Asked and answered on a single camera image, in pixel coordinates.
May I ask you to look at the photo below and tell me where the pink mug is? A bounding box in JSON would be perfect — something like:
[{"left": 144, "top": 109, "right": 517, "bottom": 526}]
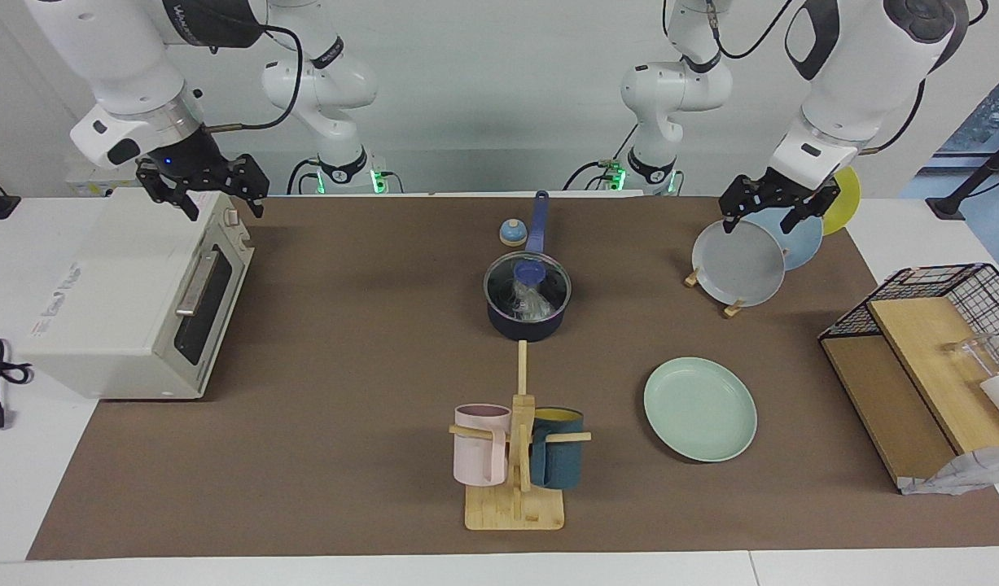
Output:
[{"left": 453, "top": 404, "right": 513, "bottom": 488}]

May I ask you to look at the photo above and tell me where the clear glass cup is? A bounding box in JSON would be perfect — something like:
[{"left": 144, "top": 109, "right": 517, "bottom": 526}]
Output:
[{"left": 943, "top": 334, "right": 999, "bottom": 379}]

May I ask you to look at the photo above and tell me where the white toaster oven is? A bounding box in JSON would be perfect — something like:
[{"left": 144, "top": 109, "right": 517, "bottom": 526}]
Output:
[{"left": 17, "top": 189, "right": 256, "bottom": 401}]

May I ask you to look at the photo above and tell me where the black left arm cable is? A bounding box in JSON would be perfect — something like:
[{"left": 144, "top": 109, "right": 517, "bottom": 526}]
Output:
[{"left": 861, "top": 77, "right": 927, "bottom": 155}]

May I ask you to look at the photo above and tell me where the black base cable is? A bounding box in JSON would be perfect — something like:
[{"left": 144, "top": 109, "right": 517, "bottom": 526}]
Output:
[
  {"left": 286, "top": 159, "right": 321, "bottom": 196},
  {"left": 563, "top": 122, "right": 642, "bottom": 192}
]

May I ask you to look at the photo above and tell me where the light blue plate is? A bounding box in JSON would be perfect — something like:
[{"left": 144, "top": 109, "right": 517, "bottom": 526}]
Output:
[{"left": 743, "top": 208, "right": 824, "bottom": 271}]

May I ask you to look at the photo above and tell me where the black wire basket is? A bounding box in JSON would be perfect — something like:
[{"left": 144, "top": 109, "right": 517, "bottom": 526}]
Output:
[{"left": 819, "top": 263, "right": 999, "bottom": 371}]

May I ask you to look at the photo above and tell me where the black left base cable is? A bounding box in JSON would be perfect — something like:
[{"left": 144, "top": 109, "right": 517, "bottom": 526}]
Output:
[{"left": 563, "top": 122, "right": 642, "bottom": 192}]

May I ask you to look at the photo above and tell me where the glass lid blue knob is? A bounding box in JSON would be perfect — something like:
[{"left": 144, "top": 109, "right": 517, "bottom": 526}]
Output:
[{"left": 483, "top": 251, "right": 573, "bottom": 320}]

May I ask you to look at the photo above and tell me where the dark teal mug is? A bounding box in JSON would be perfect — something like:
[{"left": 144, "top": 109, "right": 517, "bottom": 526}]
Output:
[{"left": 528, "top": 407, "right": 585, "bottom": 490}]

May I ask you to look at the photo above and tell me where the light green plate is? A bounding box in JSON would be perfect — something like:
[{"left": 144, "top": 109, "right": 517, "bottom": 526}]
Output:
[{"left": 643, "top": 356, "right": 758, "bottom": 463}]

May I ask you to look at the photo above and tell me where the white vermicelli bundle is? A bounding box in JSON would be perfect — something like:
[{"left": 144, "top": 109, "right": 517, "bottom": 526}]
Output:
[{"left": 507, "top": 281, "right": 557, "bottom": 320}]

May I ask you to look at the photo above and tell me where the white power strip box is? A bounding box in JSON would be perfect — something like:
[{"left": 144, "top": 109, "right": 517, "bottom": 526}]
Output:
[{"left": 64, "top": 173, "right": 142, "bottom": 198}]

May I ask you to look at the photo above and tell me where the brown base panel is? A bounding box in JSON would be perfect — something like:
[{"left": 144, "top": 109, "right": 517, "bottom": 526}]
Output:
[{"left": 821, "top": 334, "right": 960, "bottom": 488}]

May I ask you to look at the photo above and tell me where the white grid-patterned bag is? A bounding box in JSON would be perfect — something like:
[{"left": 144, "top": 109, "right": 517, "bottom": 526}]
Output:
[{"left": 898, "top": 444, "right": 999, "bottom": 496}]

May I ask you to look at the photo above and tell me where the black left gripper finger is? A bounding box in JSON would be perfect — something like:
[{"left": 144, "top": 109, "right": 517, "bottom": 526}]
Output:
[
  {"left": 720, "top": 191, "right": 748, "bottom": 237},
  {"left": 782, "top": 186, "right": 840, "bottom": 237}
]

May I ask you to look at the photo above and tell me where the wooden plate rack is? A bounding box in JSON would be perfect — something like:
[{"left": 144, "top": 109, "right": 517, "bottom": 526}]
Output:
[{"left": 684, "top": 269, "right": 746, "bottom": 318}]

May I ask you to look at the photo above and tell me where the light wooden board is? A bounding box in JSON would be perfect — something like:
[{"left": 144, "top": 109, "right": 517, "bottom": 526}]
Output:
[{"left": 867, "top": 297, "right": 999, "bottom": 455}]

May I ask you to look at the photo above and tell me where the grey plate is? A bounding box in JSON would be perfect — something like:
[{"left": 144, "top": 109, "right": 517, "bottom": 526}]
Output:
[{"left": 692, "top": 220, "right": 786, "bottom": 308}]

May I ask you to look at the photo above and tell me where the wooden mug tree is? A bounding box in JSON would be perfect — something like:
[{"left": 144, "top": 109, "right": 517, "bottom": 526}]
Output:
[{"left": 449, "top": 340, "right": 592, "bottom": 531}]

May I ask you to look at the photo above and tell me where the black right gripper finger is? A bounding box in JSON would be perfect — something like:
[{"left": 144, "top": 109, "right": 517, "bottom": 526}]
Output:
[
  {"left": 138, "top": 173, "right": 200, "bottom": 222},
  {"left": 237, "top": 155, "right": 270, "bottom": 217}
]

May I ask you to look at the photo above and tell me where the black right base cable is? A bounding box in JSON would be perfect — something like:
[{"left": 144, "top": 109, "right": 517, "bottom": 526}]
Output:
[{"left": 286, "top": 159, "right": 321, "bottom": 196}]

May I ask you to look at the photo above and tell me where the black angled stand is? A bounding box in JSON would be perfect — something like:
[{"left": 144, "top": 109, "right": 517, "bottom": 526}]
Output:
[{"left": 927, "top": 134, "right": 999, "bottom": 221}]

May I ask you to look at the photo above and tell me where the dark blue handled pot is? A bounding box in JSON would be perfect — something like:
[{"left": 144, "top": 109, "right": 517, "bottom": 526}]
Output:
[{"left": 487, "top": 191, "right": 573, "bottom": 343}]

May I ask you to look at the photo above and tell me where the yellow plate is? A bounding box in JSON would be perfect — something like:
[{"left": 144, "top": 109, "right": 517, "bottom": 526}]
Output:
[{"left": 821, "top": 165, "right": 862, "bottom": 237}]

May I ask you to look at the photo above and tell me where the brown table mat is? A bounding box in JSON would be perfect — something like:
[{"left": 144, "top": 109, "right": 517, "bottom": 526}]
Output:
[{"left": 27, "top": 195, "right": 999, "bottom": 561}]

